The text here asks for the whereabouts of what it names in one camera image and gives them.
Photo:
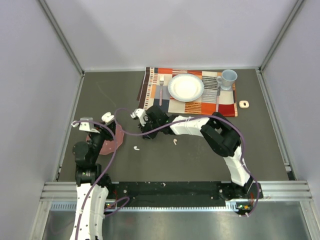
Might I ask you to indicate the beige square ring object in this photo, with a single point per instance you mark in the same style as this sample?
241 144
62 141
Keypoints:
243 104

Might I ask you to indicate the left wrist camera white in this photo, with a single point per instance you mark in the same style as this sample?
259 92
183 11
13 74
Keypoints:
86 125

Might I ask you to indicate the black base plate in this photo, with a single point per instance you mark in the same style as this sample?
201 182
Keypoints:
181 194

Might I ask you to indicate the light blue mug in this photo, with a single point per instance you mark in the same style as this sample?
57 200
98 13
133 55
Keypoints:
226 79

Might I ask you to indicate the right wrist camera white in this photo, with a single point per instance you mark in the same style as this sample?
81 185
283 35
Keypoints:
140 114

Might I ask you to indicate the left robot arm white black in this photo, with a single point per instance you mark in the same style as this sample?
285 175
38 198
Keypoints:
91 197

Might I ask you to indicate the patterned orange placemat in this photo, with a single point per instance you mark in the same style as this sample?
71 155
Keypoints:
204 105

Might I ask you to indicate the pink polka dot plate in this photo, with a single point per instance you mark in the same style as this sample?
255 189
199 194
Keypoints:
107 147

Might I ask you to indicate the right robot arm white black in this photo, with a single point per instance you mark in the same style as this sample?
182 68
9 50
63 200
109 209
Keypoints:
218 132

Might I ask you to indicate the grey cable duct rail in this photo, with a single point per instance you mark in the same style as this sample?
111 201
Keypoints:
68 206

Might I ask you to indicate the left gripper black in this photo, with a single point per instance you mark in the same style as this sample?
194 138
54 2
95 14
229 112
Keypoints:
104 132

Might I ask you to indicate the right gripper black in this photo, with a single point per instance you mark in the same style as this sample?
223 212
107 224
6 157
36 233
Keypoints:
145 129

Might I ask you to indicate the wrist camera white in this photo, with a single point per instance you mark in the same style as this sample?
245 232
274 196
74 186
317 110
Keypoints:
86 125
140 114

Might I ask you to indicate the pink handled knife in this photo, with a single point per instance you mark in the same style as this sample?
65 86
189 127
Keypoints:
218 97

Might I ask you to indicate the pink handled fork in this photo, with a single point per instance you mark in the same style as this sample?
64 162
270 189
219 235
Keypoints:
161 83

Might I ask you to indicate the white round plate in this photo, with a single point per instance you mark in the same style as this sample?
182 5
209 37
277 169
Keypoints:
185 87

